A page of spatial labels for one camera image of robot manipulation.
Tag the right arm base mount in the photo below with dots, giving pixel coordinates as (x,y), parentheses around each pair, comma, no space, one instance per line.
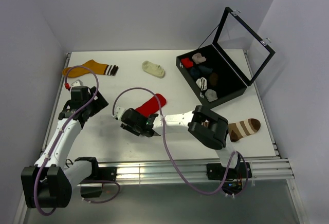
(215,171)

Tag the rolled grey sock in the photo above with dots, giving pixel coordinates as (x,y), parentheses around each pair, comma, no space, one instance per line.
(211,95)

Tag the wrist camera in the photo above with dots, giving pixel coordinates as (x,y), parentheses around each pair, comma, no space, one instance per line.
(77,85)
(118,113)

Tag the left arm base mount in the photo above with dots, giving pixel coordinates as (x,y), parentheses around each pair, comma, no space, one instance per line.
(102,176)

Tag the rolled teal sock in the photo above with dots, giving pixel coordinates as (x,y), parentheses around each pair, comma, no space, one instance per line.
(195,73)

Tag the red sock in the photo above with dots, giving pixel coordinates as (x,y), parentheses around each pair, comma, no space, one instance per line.
(151,106)
(187,62)

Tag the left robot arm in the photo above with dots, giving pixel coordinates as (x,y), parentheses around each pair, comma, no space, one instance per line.
(47,184)

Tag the rolled beige sock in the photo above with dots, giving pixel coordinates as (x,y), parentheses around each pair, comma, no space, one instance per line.
(198,58)

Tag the rolled white striped sock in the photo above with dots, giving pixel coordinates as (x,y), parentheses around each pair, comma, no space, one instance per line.
(202,83)

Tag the mustard yellow sock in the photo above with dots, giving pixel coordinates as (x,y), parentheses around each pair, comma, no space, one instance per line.
(89,67)

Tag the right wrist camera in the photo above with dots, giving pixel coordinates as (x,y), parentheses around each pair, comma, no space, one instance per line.
(118,113)

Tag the black storage box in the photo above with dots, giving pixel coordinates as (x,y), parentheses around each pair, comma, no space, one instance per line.
(235,52)

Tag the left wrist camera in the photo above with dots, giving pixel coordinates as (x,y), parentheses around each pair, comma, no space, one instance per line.
(77,85)

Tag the rolled red sock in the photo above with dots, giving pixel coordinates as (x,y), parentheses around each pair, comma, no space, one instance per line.
(187,62)

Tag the rolled navy sock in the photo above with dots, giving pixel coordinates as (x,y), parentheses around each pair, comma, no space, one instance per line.
(205,70)

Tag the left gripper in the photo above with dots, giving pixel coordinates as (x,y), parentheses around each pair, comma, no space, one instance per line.
(99,103)

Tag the brown cream striped sock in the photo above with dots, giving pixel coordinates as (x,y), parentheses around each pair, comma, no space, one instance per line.
(236,131)

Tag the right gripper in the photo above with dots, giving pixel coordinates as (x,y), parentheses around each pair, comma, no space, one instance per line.
(128,128)

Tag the cream ankle sock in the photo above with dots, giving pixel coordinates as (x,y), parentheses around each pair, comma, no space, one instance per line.
(153,69)

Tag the aluminium table frame rail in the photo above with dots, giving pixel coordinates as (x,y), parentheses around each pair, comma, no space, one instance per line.
(195,171)

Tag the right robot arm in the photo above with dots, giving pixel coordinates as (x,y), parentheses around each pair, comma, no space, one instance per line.
(190,122)

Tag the dark brown sock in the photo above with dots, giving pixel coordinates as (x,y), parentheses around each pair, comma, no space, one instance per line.
(213,79)

